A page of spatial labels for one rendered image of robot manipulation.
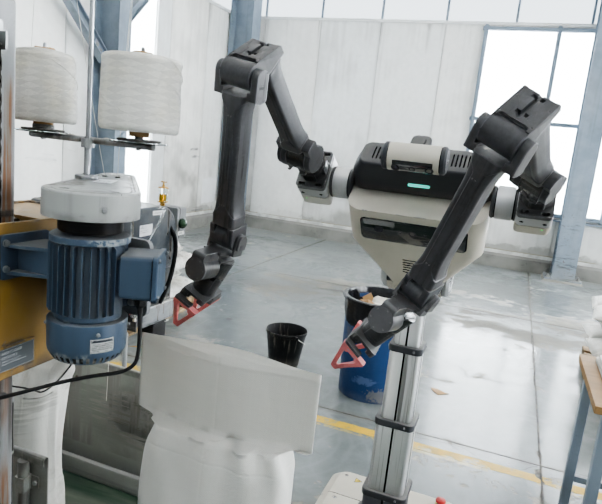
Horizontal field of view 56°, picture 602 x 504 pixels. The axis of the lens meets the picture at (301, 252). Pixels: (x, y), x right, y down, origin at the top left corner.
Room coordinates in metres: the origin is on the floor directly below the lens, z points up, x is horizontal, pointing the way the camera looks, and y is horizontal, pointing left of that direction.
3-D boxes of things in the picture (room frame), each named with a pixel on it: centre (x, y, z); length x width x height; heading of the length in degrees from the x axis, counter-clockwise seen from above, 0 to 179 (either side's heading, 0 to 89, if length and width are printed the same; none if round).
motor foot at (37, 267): (1.07, 0.50, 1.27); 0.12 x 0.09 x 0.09; 160
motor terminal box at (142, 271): (1.09, 0.30, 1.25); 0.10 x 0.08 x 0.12; 5
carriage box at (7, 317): (1.19, 0.62, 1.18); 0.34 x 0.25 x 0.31; 160
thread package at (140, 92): (1.22, 0.37, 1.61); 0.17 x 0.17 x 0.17
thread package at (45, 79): (1.31, 0.61, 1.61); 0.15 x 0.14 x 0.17; 70
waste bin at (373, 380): (3.52, -0.54, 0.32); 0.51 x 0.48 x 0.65; 160
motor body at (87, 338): (1.08, 0.41, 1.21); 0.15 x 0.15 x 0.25
